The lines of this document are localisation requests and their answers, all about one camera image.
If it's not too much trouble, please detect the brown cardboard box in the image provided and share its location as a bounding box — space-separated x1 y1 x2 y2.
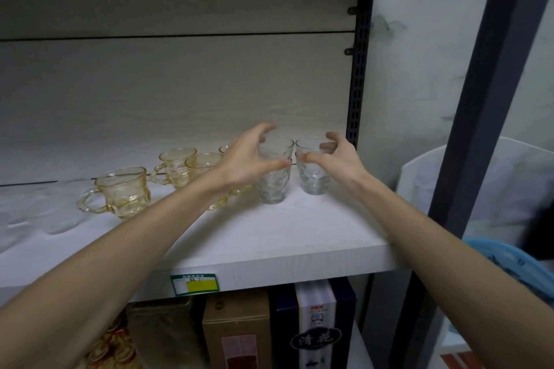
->
202 290 272 369

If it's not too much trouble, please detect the person's left forearm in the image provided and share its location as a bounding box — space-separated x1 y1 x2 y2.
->
0 169 239 369

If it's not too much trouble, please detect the white plastic bag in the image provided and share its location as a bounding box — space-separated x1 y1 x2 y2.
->
396 136 554 262

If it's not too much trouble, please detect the person's right forearm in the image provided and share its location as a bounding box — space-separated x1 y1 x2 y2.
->
346 174 554 369

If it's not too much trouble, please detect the person's left hand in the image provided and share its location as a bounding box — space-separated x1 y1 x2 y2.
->
214 123 292 195

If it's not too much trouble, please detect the white shelf board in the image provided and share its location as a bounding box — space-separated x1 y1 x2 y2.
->
0 135 401 306

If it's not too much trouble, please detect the red and gold package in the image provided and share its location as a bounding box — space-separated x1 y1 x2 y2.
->
84 312 136 369

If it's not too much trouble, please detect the dark grey metal post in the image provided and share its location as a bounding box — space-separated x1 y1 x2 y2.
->
389 0 554 369

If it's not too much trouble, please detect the clear dimpled glass tumbler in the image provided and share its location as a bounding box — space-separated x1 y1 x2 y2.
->
254 137 295 205
295 137 337 196

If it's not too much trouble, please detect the amber glass mug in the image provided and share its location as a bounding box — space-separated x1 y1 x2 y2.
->
185 152 230 212
77 166 151 221
150 147 198 190
218 145 257 197

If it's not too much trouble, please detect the navy and white box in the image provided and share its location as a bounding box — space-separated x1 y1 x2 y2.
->
270 277 357 369

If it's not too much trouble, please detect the group of clear glass cups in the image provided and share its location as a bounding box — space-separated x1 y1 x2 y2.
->
0 178 101 253

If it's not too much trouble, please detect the blue plastic basket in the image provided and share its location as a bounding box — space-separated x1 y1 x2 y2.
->
448 238 554 336

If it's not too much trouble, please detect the person's right hand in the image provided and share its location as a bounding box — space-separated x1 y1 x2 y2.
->
295 132 371 197

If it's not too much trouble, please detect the green yellow price label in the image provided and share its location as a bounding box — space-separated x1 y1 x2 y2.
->
170 273 220 298

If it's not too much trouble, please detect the black perforated shelf upright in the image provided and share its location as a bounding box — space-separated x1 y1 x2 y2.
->
345 5 374 150

